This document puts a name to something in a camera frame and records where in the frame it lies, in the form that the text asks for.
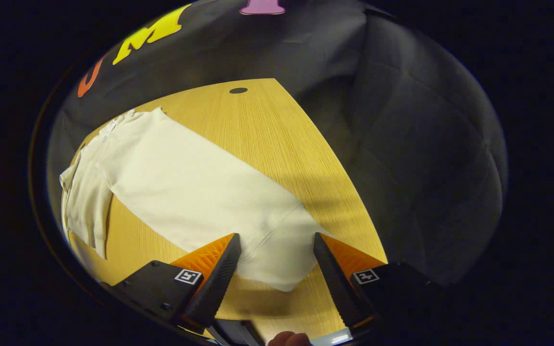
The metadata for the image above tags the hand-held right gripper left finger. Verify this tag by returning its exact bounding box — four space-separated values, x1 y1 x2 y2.
112 233 242 331

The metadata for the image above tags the black backdrop cloth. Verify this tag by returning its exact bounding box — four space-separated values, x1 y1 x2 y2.
49 0 508 289

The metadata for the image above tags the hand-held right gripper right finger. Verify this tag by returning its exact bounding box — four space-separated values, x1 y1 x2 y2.
313 232 446 331

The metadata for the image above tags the cream garment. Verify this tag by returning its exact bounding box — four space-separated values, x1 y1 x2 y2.
59 107 328 293

